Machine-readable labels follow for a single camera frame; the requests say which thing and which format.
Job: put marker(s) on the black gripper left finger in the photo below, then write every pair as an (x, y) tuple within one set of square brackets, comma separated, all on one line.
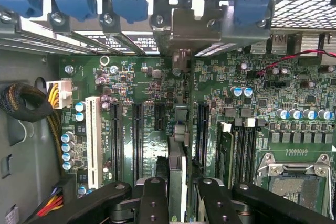
[(152, 203)]

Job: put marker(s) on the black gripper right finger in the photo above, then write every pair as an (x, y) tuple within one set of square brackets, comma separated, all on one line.
[(218, 203)]

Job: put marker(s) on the dark installed RAM stick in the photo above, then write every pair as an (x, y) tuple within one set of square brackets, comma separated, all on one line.
[(225, 155)]

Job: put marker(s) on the black RAM slot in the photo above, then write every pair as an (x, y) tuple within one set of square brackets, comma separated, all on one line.
[(254, 153), (237, 155), (245, 155)]

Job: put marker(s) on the green motherboard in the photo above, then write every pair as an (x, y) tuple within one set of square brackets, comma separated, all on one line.
[(155, 145)]

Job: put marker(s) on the metal locking lever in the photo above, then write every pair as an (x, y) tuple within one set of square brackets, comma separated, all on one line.
[(288, 167)]

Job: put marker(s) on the CPU socket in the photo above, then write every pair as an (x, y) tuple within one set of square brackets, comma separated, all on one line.
[(296, 190)]

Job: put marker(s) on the white expansion slot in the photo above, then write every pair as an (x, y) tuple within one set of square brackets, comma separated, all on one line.
[(93, 142)]

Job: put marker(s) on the short black expansion slot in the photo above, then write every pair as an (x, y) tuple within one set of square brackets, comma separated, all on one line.
[(160, 117)]

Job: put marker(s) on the white power connector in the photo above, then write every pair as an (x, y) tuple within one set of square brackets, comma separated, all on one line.
[(64, 93)]

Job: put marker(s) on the metal slot cover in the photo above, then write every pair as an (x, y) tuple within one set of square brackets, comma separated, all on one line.
[(107, 19), (5, 16), (158, 20), (56, 19)]

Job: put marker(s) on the black open PC case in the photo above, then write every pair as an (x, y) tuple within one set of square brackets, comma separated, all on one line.
[(21, 64)]

